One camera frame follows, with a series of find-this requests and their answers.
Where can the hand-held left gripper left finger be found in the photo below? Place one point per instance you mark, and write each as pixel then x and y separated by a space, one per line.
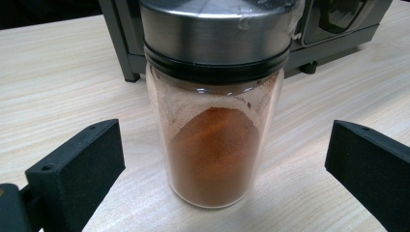
pixel 77 174

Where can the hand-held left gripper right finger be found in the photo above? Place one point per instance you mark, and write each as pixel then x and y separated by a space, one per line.
pixel 370 167

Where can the black hexagonal scale device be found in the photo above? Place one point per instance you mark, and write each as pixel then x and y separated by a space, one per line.
pixel 338 48

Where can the glass jar of red powder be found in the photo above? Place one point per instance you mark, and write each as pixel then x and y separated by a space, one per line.
pixel 212 154

